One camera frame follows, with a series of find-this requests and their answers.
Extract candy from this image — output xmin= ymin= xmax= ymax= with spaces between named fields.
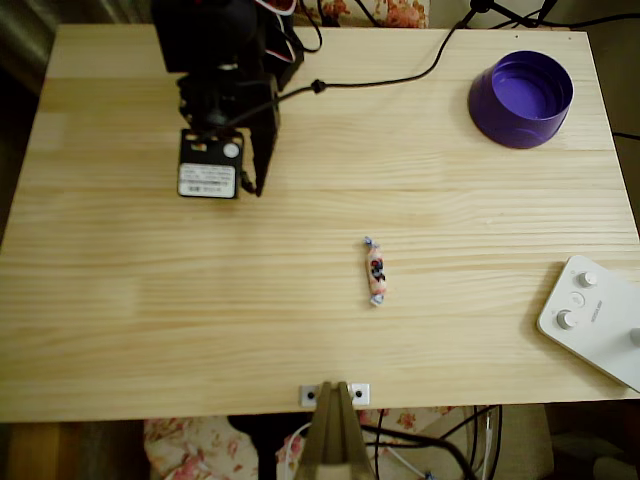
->
xmin=362 ymin=236 xmax=392 ymax=308

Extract purple bowl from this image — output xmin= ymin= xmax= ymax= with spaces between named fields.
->
xmin=467 ymin=49 xmax=575 ymax=150

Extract floral fabric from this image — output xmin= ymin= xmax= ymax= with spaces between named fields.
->
xmin=304 ymin=0 xmax=431 ymax=29
xmin=143 ymin=405 xmax=461 ymax=480

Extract grey curtain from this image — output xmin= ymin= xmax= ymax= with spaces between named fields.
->
xmin=0 ymin=0 xmax=126 ymax=96

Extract black tripod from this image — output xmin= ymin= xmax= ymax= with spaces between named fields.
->
xmin=457 ymin=0 xmax=559 ymax=30

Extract white lamp base with knobs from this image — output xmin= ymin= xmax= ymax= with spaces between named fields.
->
xmin=536 ymin=254 xmax=640 ymax=394

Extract black camera with white label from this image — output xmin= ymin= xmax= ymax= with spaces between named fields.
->
xmin=177 ymin=128 xmax=245 ymax=200

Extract black camera cable with knot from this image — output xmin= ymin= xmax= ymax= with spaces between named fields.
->
xmin=197 ymin=7 xmax=476 ymax=139

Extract looping black cable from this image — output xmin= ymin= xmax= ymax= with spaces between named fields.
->
xmin=297 ymin=0 xmax=324 ymax=54

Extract white metal bracket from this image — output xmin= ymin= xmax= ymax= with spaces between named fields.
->
xmin=298 ymin=383 xmax=371 ymax=407

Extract white cable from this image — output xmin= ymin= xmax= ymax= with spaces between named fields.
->
xmin=384 ymin=447 xmax=426 ymax=479
xmin=276 ymin=422 xmax=314 ymax=480

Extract thick black cable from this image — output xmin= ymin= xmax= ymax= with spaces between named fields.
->
xmin=359 ymin=424 xmax=479 ymax=480

